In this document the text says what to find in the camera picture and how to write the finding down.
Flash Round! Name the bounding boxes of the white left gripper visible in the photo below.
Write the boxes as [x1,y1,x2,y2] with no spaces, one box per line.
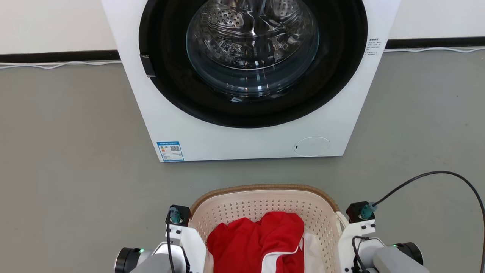
[169,224,207,273]

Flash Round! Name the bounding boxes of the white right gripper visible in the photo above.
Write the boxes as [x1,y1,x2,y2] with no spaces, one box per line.
[338,220,384,273]

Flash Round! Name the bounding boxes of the beige perforated laundry basket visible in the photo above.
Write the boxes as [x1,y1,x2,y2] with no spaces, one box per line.
[189,184,350,273]

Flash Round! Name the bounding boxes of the red garment with white stripe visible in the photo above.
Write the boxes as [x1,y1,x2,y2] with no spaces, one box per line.
[207,212,305,273]

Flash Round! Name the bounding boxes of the blue energy label sticker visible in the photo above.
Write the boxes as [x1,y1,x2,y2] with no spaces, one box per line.
[156,141,185,162]

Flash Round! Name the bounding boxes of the round white filter cover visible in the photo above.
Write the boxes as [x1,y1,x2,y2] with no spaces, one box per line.
[294,136,331,157]

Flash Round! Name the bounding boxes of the white front-load washing machine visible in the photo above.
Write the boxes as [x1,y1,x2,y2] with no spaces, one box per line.
[101,0,401,163]

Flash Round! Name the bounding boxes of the round black glass washer door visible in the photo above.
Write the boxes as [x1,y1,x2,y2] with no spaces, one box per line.
[139,0,368,129]

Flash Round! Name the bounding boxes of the black washer door latch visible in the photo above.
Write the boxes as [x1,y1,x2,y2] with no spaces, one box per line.
[140,54,156,78]

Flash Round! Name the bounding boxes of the small printed text sticker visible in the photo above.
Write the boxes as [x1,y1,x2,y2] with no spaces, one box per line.
[365,38,380,57]

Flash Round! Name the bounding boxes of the short black right gripper cable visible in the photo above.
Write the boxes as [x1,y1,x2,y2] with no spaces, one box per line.
[351,235,374,273]

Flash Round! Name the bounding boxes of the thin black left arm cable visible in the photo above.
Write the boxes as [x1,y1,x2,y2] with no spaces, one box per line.
[166,211,177,273]

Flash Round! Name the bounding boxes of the long black right arm cable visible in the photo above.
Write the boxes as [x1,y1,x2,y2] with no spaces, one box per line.
[373,171,485,273]

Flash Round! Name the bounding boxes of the thin white floor cable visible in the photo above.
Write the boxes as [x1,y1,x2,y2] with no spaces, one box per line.
[0,60,122,70]
[383,46,485,53]

